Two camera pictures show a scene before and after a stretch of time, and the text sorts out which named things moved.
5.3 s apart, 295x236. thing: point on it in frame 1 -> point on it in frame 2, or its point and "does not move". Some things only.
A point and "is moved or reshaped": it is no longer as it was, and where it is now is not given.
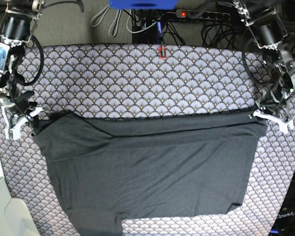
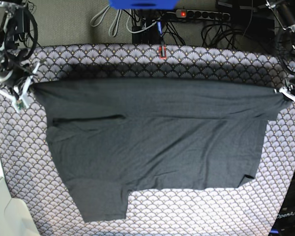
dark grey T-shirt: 107,169 is moved or reshaped
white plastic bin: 10,216 does not move
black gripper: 277,101 -> 294,91
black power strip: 203,14 does not move
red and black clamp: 161,56 does not move
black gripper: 20,103 -> 19,75
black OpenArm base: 291,221 does not move
